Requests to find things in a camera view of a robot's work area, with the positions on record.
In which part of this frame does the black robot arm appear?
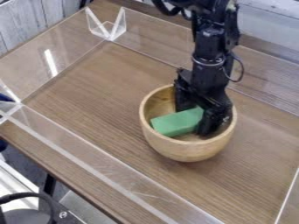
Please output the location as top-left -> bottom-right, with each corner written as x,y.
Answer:
152,0 -> 240,137

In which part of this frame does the blue object at left edge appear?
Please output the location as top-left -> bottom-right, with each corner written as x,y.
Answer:
0,93 -> 15,102

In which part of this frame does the green rectangular block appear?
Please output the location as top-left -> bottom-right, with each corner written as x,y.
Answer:
151,107 -> 204,137

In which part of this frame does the light brown wooden bowl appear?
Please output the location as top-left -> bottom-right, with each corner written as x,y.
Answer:
139,84 -> 237,163

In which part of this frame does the black cable loop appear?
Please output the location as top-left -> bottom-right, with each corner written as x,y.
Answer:
0,192 -> 56,224

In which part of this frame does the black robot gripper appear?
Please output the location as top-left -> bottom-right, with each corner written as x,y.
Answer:
172,55 -> 235,137

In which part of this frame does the black table leg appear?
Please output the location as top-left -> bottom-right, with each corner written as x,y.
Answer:
43,174 -> 56,196

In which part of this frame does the clear acrylic tray enclosure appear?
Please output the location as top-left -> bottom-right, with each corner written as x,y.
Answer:
0,6 -> 299,224

